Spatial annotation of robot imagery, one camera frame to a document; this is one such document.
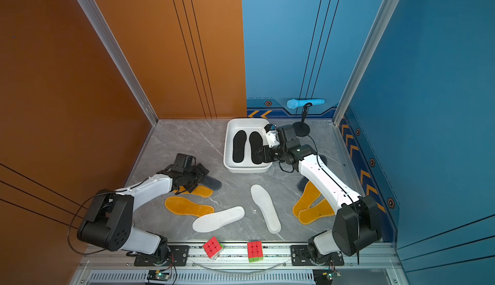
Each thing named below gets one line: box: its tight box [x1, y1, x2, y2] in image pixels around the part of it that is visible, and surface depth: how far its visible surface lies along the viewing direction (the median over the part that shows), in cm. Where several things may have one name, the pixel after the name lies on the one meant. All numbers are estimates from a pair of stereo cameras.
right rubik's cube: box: [246, 240, 264, 263], surface depth 72 cm
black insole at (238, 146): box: [232, 129, 247, 164], surface depth 108 cm
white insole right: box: [250, 184, 282, 235], surface depth 87 cm
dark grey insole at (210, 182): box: [197, 175, 223, 191], surface depth 94 cm
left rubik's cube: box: [202, 235, 225, 260], surface depth 73 cm
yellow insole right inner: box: [292, 180, 321, 218], surface depth 88 cm
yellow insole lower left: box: [165, 196, 215, 217], surface depth 87 cm
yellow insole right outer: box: [297, 198, 336, 226], surface depth 85 cm
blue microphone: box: [286, 98, 325, 109], surface depth 98 cm
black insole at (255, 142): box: [248, 130, 263, 165], surface depth 112 cm
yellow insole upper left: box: [172, 185, 214, 198], surface depth 91 cm
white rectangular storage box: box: [223, 117, 273, 174], surface depth 107 cm
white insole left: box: [192, 206, 246, 233], surface depth 84 cm
